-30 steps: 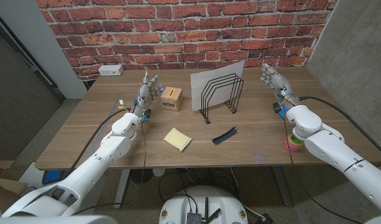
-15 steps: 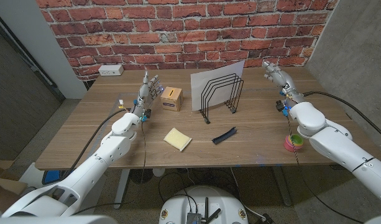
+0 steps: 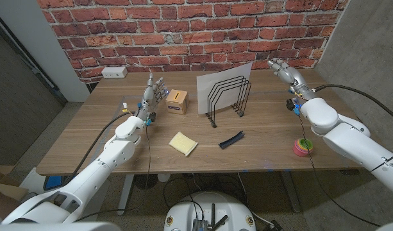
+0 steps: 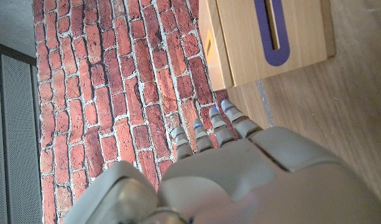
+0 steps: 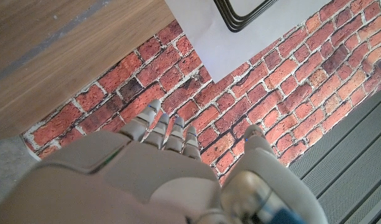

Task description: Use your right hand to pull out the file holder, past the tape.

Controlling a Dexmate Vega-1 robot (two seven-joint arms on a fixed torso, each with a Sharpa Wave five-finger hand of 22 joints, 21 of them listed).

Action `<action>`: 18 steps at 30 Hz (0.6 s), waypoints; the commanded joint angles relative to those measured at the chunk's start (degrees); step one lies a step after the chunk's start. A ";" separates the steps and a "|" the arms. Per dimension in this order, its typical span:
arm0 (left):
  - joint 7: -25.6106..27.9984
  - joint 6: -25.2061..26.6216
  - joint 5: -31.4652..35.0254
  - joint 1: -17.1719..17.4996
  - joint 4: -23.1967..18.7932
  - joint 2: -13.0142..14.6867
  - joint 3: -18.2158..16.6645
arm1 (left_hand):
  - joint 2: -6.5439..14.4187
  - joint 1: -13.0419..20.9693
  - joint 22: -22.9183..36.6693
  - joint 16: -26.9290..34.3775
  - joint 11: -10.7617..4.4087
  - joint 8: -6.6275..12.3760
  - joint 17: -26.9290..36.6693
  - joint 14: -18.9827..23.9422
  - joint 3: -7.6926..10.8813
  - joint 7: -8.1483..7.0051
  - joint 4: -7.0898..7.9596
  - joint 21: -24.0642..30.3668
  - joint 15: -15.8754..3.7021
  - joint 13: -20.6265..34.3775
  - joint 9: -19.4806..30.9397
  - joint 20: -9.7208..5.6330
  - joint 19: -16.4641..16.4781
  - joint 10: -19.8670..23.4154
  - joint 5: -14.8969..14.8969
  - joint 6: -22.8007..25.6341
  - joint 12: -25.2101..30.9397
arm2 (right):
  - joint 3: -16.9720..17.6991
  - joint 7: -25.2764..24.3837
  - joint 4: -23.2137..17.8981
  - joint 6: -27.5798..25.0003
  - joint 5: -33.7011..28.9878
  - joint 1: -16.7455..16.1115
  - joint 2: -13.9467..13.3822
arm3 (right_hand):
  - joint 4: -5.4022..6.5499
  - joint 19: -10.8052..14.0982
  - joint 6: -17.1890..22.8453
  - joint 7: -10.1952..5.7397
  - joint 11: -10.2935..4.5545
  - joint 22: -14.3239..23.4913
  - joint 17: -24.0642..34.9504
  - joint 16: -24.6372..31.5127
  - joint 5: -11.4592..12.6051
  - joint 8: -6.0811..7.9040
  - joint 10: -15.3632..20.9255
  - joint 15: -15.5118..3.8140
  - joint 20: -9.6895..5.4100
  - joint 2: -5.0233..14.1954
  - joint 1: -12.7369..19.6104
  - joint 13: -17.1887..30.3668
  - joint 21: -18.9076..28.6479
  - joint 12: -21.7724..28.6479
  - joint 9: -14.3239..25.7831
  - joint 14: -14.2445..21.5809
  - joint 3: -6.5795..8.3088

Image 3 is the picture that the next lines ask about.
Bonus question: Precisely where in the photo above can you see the black floor cable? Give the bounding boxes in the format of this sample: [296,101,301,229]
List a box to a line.
[163,177,205,219]

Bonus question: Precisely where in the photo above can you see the black wire file rack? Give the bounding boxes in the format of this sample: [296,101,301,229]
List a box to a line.
[206,75,252,128]

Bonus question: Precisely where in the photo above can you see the brick print backdrop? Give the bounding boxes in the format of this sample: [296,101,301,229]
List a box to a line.
[37,0,350,85]

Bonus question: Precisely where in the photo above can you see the brown cardboard box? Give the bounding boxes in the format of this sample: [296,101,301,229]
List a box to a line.
[0,165,29,219]

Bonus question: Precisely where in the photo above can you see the white floor cable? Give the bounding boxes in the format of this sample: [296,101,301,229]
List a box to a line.
[237,173,271,225]

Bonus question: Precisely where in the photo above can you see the grey module with antennas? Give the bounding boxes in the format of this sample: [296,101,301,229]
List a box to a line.
[192,203,229,231]

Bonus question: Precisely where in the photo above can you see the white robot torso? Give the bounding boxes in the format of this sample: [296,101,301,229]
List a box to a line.
[163,191,257,231]

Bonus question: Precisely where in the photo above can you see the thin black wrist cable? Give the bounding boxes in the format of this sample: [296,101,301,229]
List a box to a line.
[144,123,152,190]
[297,112,381,228]

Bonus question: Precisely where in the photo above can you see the black round floor object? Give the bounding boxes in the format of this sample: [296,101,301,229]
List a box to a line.
[133,174,158,191]

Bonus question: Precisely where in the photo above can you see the black plastic strip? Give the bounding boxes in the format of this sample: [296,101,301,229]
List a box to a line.
[218,130,246,150]

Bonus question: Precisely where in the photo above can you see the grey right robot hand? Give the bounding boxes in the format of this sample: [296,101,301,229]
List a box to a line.
[267,58,316,101]

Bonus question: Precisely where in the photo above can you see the white and blue floor device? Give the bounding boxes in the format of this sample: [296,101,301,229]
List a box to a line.
[22,167,67,195]

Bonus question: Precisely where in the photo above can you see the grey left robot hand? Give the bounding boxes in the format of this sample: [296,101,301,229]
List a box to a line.
[134,72,170,120]

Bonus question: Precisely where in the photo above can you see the small wooden box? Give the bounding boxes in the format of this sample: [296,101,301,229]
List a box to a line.
[165,89,190,116]

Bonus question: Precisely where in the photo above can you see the thin black left wrist cable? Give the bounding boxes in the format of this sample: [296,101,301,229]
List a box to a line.
[144,123,152,190]

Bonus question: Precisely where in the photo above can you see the white paper file sheet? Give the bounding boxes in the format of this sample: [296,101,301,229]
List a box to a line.
[196,62,253,116]

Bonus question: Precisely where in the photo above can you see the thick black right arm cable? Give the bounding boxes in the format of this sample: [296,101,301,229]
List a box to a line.
[312,83,393,124]

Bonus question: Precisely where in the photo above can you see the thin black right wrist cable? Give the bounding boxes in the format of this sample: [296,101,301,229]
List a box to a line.
[297,112,381,228]

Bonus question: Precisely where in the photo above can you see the colourful stacking cups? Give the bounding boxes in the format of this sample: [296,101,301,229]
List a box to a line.
[292,137,314,158]

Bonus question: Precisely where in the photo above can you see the white power outlet strip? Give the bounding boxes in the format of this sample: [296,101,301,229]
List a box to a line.
[101,66,128,79]

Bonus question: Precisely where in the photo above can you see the metal table leg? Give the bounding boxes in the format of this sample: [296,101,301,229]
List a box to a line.
[117,175,135,216]
[281,171,302,213]

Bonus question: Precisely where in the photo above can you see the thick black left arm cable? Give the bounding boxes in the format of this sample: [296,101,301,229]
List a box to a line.
[63,111,136,187]

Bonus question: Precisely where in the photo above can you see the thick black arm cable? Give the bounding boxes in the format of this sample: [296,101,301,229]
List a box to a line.
[312,83,393,124]
[63,111,136,187]

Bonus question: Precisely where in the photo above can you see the yellow sponge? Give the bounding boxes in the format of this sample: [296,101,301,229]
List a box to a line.
[168,131,199,157]

